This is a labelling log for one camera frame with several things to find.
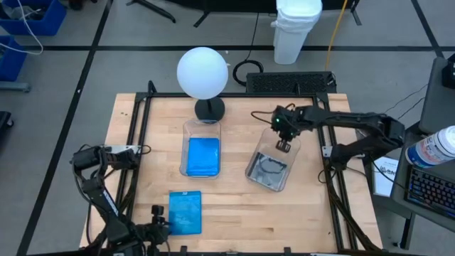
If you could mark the white wipes canister blue label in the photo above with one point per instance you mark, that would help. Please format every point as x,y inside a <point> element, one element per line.
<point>432,147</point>

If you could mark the black backlit keyboard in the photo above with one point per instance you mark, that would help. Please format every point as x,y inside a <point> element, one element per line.
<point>432,192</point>

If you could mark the white globe lamp black base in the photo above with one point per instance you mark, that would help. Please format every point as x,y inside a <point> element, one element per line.
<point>202,73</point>

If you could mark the black aluminium table frame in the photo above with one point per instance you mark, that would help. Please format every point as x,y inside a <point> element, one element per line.
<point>249,95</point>

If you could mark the white trash bin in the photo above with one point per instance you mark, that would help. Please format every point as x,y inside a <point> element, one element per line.
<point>296,32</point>

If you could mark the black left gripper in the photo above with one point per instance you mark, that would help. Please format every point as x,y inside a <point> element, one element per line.
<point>153,233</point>

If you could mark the grey metal floor bar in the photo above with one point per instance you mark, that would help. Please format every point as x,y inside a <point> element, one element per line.
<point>14,87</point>

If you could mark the black floor equipment base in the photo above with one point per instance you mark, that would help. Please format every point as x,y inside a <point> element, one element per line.
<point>5,124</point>

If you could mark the blue jewel case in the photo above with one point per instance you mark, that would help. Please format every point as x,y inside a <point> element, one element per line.
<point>185,213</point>
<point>202,156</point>

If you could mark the clear plastic bin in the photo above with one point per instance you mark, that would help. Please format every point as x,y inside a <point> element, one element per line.
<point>200,128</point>
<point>264,142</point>

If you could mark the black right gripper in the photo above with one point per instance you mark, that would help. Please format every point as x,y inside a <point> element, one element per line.
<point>283,146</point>

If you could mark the black perforated computer case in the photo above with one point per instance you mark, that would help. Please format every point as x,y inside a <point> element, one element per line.
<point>289,82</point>

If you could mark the white printed paper sheet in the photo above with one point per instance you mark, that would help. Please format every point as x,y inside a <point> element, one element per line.
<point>384,177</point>

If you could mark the blue storage crate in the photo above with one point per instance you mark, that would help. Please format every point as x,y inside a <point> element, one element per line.
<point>46,25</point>
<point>10,58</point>

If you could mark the dark computer desk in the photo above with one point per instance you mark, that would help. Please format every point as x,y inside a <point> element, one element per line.
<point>400,192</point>

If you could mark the grey side table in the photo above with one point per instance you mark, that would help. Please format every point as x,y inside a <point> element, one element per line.
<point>437,106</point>

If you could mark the black stand leg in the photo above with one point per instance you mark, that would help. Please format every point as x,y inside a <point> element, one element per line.
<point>203,19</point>
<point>153,9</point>
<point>356,14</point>

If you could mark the black desk device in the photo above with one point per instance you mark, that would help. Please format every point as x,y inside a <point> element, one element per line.
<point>449,73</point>

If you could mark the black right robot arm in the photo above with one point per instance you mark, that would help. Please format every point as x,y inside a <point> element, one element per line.
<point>355,124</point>

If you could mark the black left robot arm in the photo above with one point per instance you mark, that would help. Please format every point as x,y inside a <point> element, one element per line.
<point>103,199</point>

